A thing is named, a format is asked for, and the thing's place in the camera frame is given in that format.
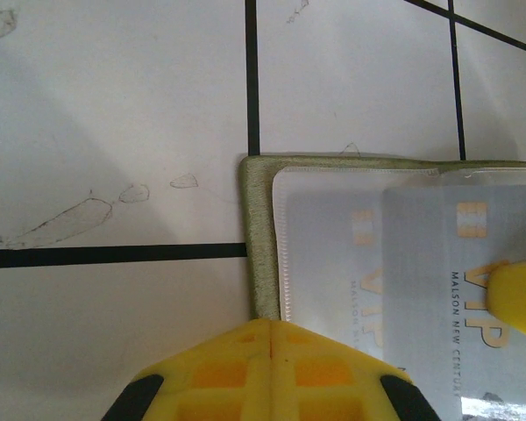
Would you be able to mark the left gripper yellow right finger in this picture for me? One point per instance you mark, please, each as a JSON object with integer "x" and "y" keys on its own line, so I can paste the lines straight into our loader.
{"x": 320, "y": 381}

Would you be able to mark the silver VIP credit card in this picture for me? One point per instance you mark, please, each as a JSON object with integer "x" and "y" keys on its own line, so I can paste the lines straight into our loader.
{"x": 421, "y": 285}
{"x": 333, "y": 263}

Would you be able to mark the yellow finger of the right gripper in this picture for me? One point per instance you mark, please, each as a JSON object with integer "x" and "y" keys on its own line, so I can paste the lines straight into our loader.
{"x": 521, "y": 298}

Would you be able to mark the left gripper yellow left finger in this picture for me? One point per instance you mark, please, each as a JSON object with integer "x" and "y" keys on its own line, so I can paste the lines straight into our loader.
{"x": 228, "y": 377}

